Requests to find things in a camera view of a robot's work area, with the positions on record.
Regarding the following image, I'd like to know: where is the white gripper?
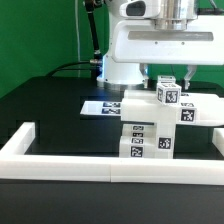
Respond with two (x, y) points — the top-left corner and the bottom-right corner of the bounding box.
(107, 0), (224, 90)

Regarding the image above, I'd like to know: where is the white chair back frame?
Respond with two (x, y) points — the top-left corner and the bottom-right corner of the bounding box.
(121, 90), (224, 126)

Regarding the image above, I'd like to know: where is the white chair seat block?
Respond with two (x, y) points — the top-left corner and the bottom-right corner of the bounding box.
(155, 121), (176, 159)

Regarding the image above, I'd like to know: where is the white paper marker sheet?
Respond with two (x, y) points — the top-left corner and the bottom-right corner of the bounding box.
(80, 101), (121, 116)

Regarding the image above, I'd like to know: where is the black robot cable hose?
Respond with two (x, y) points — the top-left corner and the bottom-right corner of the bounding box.
(45, 0), (103, 78)

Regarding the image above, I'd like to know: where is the thin white hanging cable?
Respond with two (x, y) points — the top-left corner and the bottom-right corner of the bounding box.
(76, 0), (82, 78)

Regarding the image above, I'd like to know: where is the white U-shaped fence frame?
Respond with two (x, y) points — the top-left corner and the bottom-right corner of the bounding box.
(0, 122), (224, 186)

